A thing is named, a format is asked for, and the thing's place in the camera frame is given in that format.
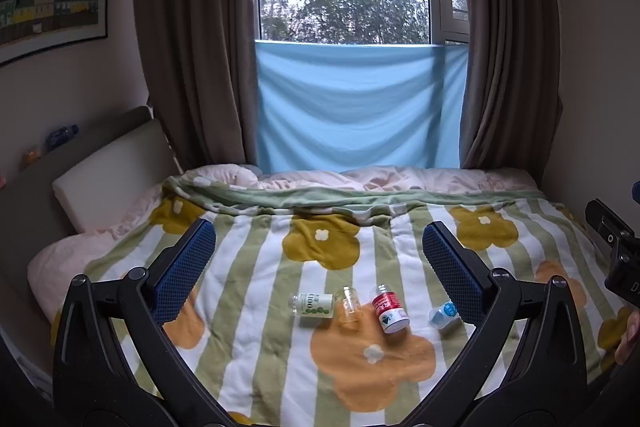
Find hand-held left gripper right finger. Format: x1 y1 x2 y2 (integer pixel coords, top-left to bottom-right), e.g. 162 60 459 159
399 221 589 427

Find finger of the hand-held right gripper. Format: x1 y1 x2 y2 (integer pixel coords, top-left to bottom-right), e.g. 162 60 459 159
585 199 640 258

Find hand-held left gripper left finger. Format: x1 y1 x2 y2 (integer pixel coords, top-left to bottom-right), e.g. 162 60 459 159
52 217 237 427

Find clear small jar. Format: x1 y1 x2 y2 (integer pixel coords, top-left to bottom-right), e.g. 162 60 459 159
334 286 364 326

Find person's right hand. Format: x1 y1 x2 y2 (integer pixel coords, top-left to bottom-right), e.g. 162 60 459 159
614 307 640 366

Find small bottle with blue label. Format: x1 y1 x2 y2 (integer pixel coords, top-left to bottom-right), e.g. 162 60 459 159
427 301 461 331

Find bottle with red label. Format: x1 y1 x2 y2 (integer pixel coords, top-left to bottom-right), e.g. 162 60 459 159
369 284 410 334

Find white pillow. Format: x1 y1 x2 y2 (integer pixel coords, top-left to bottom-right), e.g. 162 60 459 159
52 151 173 234

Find pink duvet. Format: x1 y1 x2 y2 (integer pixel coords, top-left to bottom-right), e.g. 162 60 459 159
27 164 543 323

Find white bottle with green label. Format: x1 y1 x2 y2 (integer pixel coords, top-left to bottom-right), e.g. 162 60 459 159
288 292 335 319

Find striped floral printed blanket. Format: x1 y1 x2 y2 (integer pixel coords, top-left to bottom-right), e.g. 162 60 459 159
49 176 636 427

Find beige bed headboard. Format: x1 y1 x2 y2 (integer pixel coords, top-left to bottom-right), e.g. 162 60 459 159
0 106 183 323

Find light blue cloth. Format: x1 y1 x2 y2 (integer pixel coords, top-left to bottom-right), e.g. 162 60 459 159
254 40 470 174

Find brown curtain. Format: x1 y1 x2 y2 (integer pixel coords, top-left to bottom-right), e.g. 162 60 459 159
447 0 565 172
133 0 262 172

